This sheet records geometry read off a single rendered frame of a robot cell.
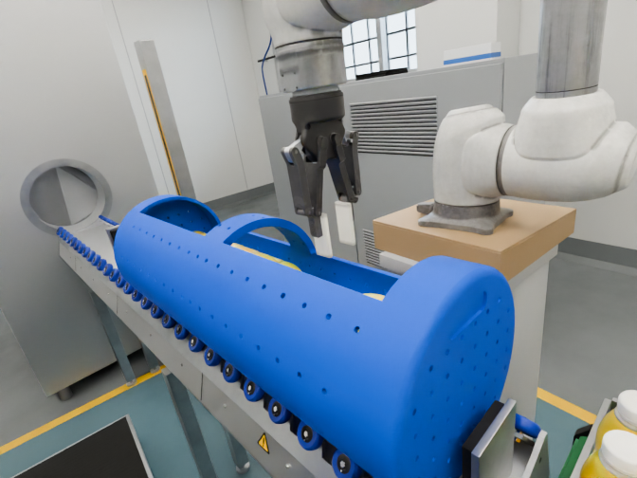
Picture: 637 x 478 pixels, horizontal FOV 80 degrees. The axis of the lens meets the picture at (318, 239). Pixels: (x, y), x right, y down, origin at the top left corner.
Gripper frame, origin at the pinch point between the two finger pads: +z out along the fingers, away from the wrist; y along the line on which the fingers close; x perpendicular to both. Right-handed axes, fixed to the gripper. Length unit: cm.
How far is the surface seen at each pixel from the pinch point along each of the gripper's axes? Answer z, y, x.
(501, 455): 23.5, 3.1, 27.6
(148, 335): 36, 17, -62
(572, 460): 34.0, -10.5, 32.2
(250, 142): 41, -283, -459
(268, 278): 2.6, 12.8, -0.7
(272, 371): 12.2, 18.4, 4.6
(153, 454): 123, 22, -117
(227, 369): 26.1, 15.2, -18.2
